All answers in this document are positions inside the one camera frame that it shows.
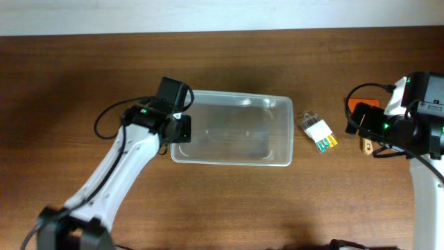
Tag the clear plastic container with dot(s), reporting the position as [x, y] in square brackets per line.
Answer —
[233, 128]

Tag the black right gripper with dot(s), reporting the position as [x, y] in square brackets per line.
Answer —
[372, 115]

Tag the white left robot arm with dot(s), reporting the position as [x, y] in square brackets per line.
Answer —
[146, 130]

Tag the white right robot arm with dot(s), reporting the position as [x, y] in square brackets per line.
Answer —
[411, 125]

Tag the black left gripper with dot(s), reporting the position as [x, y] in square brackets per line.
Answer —
[186, 133]

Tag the clear case of screwdrivers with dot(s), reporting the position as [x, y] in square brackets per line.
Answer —
[318, 131]

